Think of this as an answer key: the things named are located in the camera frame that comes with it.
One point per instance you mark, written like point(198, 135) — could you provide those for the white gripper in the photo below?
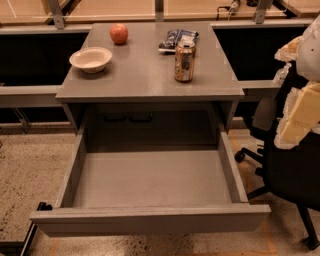
point(310, 55)

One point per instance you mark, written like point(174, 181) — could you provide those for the grey top drawer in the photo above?
point(173, 174)

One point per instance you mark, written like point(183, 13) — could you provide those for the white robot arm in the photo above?
point(301, 111)

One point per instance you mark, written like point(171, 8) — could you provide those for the grey drawer cabinet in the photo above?
point(138, 72)

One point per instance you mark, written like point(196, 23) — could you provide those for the clear plastic bottle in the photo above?
point(281, 75)

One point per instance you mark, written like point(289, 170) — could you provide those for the grey long bench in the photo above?
point(44, 95)

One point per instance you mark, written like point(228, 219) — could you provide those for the black office chair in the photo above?
point(292, 175)

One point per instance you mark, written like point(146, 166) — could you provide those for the gold soda can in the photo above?
point(184, 61)

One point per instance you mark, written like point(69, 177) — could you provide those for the blue chip bag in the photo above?
point(173, 37)

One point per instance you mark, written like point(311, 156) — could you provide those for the red apple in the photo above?
point(119, 33)

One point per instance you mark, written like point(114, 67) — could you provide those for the white paper bowl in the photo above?
point(91, 60)

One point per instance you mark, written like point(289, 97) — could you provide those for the black metal stand leg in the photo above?
point(19, 248)

